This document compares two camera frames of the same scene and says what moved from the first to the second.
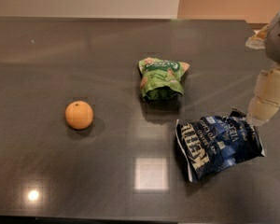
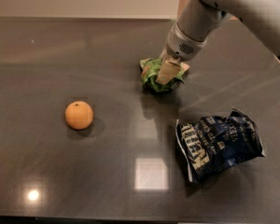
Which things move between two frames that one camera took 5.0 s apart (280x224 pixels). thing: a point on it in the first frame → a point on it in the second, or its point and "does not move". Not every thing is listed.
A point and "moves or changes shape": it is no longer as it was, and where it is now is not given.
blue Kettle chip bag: [215, 144] does not move
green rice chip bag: [161, 78] moves or changes shape
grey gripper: [278, 39] → [181, 46]
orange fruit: [78, 115] does not move
